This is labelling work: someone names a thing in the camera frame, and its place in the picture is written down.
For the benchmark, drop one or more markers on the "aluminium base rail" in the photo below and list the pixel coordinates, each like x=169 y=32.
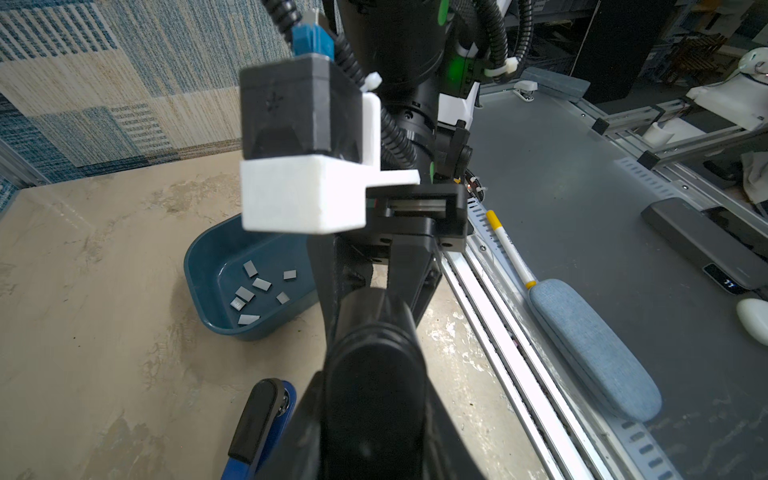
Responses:
x=572 y=436

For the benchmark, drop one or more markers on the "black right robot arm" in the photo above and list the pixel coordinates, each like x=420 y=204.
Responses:
x=411 y=54

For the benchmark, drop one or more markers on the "blue and black stapler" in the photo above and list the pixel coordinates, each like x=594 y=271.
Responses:
x=263 y=420

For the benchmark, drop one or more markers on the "yellow white marker pen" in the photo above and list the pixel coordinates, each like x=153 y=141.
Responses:
x=514 y=256

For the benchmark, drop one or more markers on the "teal plastic tray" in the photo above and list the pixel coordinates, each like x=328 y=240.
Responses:
x=213 y=268

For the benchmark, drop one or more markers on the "white computer mouse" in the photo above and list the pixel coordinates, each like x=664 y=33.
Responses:
x=753 y=315

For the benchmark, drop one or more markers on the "grey-blue fabric case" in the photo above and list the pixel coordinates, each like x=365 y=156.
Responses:
x=598 y=357

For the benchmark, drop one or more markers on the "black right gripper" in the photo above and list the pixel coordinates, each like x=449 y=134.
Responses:
x=434 y=214

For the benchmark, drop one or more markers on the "dark grey power bank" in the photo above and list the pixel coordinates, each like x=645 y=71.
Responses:
x=711 y=249

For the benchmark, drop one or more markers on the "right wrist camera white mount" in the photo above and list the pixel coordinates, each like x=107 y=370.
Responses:
x=311 y=144

